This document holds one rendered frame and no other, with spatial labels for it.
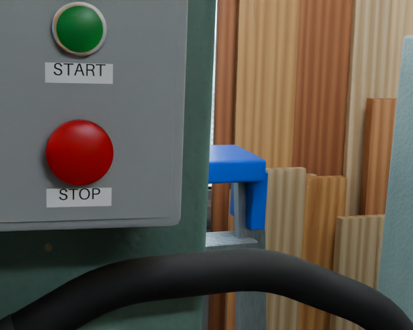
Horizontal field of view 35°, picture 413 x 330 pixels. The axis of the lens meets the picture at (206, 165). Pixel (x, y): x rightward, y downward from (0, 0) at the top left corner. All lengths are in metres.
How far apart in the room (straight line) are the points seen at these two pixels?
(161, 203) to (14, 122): 0.08
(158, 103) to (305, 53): 1.61
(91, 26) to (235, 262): 0.15
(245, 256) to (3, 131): 0.15
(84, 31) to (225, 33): 1.53
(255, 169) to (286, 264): 0.90
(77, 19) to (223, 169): 0.96
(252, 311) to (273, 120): 0.64
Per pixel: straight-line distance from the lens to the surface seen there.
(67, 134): 0.30
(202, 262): 0.36
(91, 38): 0.30
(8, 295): 0.40
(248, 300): 1.38
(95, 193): 0.32
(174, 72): 0.31
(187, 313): 0.41
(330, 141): 1.97
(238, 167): 1.25
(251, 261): 0.37
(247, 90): 1.81
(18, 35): 0.30
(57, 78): 0.30
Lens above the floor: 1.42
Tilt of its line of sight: 13 degrees down
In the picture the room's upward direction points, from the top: 2 degrees clockwise
